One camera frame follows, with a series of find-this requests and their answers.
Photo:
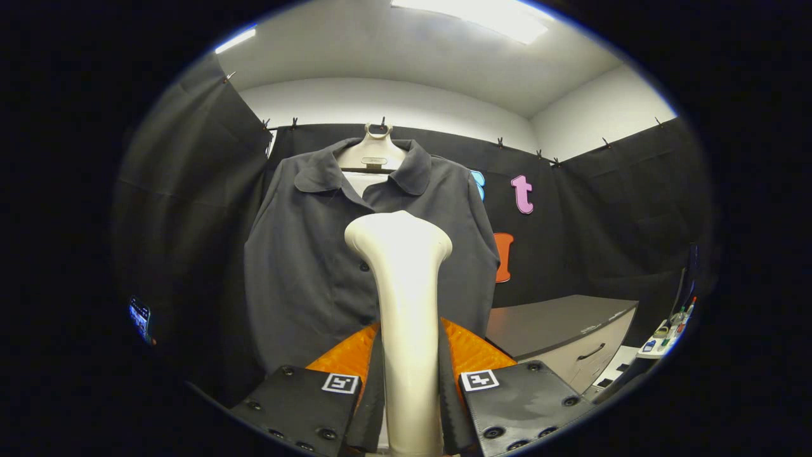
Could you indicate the beige clothes hanger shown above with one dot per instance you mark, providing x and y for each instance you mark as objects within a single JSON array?
[{"x": 374, "y": 152}]

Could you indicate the black backdrop cloth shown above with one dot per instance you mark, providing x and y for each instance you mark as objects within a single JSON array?
[{"x": 190, "y": 209}]

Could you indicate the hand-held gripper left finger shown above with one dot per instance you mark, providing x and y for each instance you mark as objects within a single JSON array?
[{"x": 371, "y": 406}]

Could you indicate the white garment steamer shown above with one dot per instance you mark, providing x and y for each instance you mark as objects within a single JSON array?
[{"x": 409, "y": 317}]

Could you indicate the white tray of small items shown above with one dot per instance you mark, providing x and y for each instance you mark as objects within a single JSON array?
[{"x": 663, "y": 333}]

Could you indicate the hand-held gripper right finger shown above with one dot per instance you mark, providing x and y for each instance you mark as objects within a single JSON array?
[{"x": 451, "y": 406}]

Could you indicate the large ceiling light panel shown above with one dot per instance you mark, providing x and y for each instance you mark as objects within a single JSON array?
[{"x": 476, "y": 16}]

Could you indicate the dark grey button shirt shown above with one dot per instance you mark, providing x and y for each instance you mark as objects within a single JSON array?
[{"x": 298, "y": 273}]

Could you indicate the grey drawer cabinet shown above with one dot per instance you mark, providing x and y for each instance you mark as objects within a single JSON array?
[{"x": 552, "y": 324}]

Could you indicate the smartphone with lit screen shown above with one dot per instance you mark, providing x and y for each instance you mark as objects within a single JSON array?
[{"x": 139, "y": 316}]

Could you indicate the row of cloth clips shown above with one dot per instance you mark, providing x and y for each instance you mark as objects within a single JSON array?
[{"x": 500, "y": 142}]

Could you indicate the small ceiling light panel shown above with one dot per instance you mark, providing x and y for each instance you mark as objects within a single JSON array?
[{"x": 235, "y": 41}]

